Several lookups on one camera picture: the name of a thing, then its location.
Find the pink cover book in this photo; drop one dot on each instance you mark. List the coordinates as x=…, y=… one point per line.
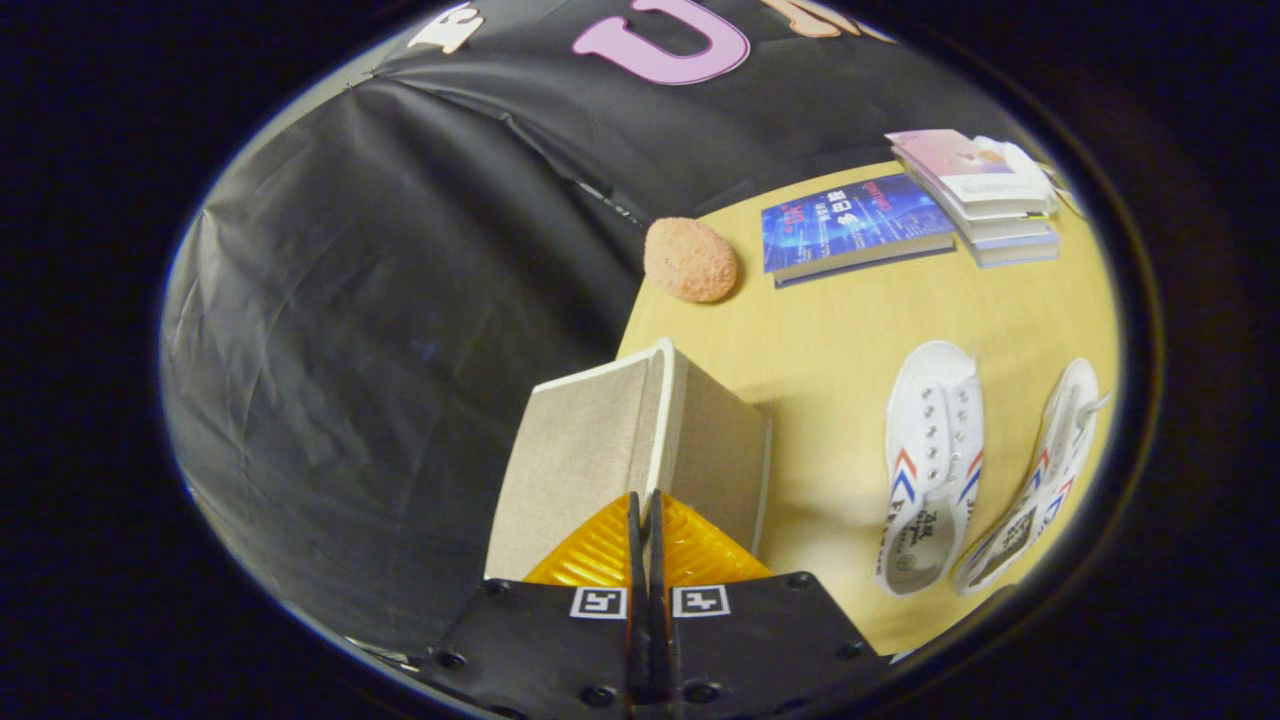
x=960, y=160

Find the black backdrop cloth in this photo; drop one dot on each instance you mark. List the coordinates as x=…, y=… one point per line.
x=380, y=300

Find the white cover book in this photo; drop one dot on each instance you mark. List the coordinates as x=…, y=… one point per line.
x=1010, y=225

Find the white canvas shoe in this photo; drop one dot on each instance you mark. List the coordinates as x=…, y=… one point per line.
x=1050, y=480
x=935, y=440

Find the orange sponge ball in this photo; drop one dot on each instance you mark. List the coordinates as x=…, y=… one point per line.
x=690, y=260

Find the beige fabric storage box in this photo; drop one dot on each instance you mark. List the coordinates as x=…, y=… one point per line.
x=590, y=450

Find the pale blue edged book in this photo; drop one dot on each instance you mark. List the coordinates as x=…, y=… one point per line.
x=1020, y=252

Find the blue cover book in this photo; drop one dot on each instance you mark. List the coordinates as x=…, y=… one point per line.
x=850, y=220

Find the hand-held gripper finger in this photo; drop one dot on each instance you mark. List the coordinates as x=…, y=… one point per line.
x=637, y=620
x=660, y=620

